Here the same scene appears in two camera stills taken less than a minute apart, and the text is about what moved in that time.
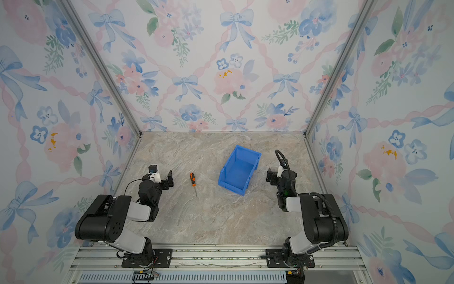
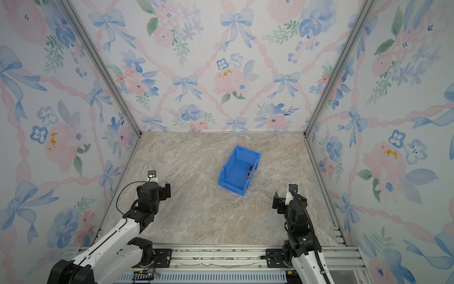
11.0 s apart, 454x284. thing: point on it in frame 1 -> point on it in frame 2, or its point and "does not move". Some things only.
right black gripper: (273, 181) -> (281, 202)
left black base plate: (155, 258) does not move
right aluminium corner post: (366, 11) does not move
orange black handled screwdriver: (193, 178) -> (249, 171)
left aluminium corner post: (101, 59) does not move
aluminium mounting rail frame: (103, 265) does not move
